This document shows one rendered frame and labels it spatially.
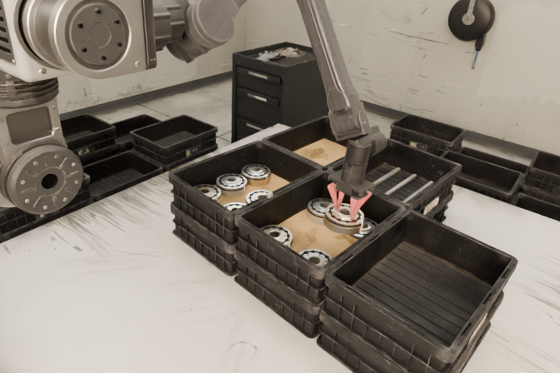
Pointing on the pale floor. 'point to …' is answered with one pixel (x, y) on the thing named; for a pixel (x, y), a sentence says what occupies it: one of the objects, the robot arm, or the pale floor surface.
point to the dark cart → (275, 90)
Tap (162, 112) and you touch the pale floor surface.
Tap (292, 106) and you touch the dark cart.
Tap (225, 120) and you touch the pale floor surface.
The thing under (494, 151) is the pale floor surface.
